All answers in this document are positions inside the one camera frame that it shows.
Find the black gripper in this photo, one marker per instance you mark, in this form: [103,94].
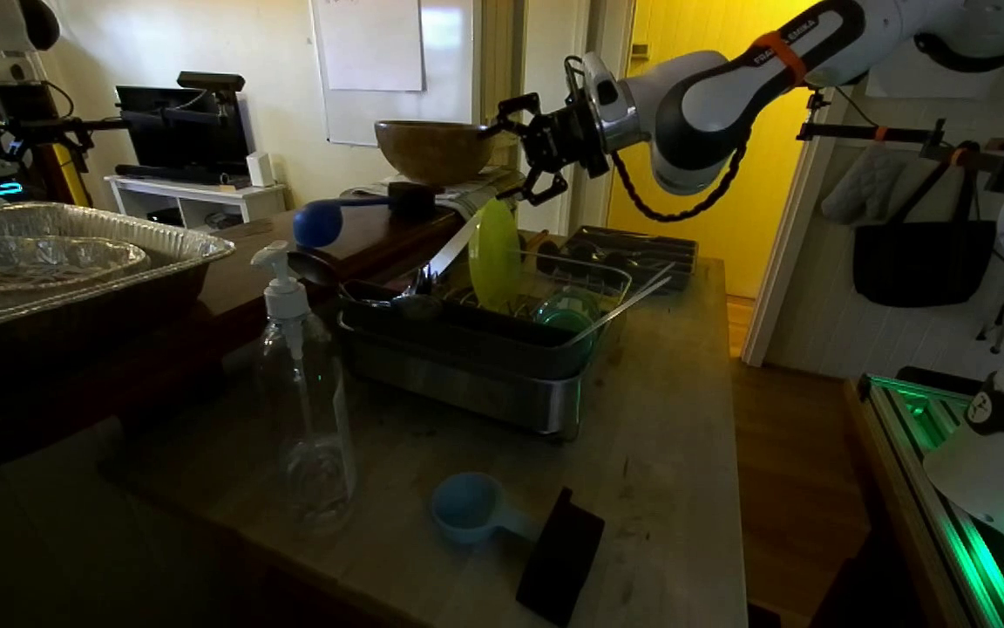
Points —
[579,123]

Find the yellow-green plastic plate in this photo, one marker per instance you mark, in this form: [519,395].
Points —
[494,255]

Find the grey Franka robot arm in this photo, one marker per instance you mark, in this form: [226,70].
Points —
[712,105]

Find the brown wooden bowl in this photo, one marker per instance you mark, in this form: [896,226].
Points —
[435,150]

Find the black stand under bowl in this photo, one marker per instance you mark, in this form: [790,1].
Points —
[414,200]

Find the white door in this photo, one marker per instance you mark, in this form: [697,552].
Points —
[549,46]

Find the flat silver metal utensil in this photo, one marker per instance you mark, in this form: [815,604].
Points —
[450,250]

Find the grey cutlery tray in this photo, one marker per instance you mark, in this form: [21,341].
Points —
[642,250]

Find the teal cup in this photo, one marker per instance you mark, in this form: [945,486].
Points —
[565,315]

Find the long silver metal rod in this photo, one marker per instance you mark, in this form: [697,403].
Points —
[629,301]

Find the dark brown wooden board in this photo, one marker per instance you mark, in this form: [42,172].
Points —
[374,250]

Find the metal dish drying rack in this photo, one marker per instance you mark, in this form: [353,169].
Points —
[469,369]

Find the clear spray bottle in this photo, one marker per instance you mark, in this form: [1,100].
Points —
[286,307]

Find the black tripod boom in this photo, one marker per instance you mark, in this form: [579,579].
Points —
[863,130]

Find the small white table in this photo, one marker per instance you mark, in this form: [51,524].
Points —
[202,191]

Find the grey hanging cloth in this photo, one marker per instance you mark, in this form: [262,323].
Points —
[863,184]

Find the light blue measuring scoop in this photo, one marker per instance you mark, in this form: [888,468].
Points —
[467,508]

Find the black tote bag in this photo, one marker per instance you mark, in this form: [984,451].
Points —
[922,264]

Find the flat black rectangular object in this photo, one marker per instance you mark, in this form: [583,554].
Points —
[558,558]

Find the green-lit equipment tray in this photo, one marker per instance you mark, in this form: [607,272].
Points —
[914,405]

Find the aluminium foil tray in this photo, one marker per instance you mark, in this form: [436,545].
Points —
[62,250]

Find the white robot with label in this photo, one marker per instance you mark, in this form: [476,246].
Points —
[994,464]

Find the white wall board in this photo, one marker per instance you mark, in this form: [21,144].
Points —
[369,46]

